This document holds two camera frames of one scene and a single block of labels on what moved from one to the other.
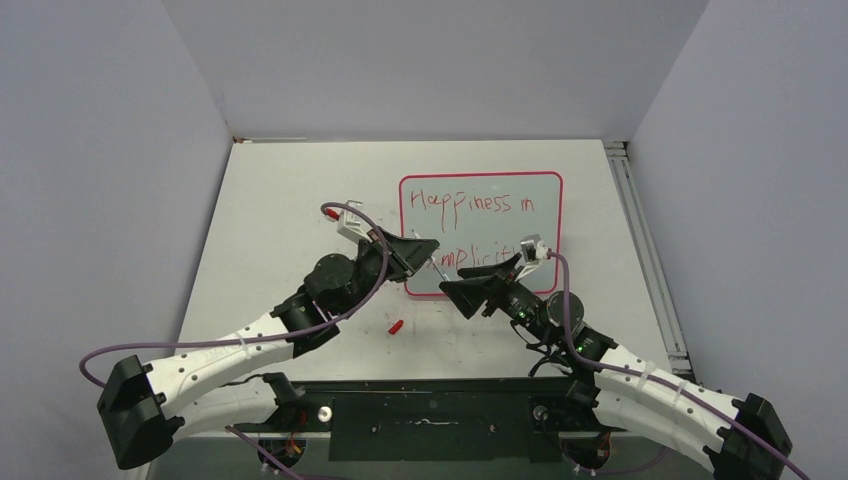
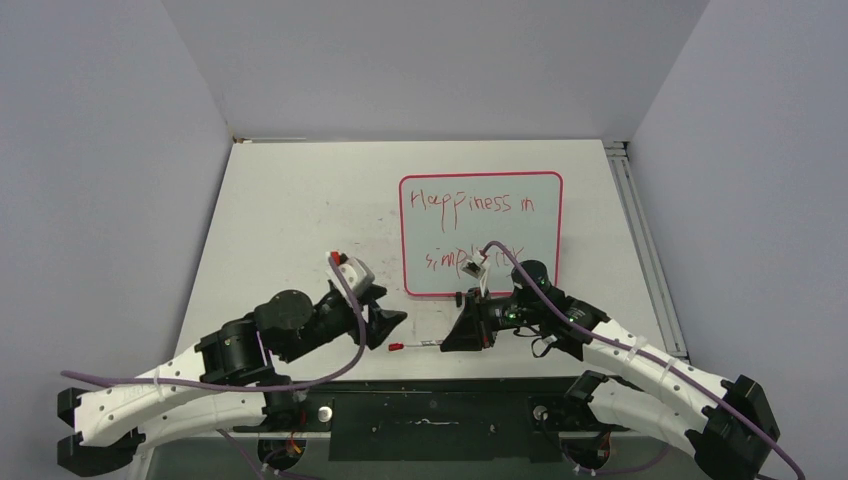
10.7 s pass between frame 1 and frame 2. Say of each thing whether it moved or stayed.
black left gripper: moved
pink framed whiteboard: stayed
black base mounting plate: stayed
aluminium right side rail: stayed
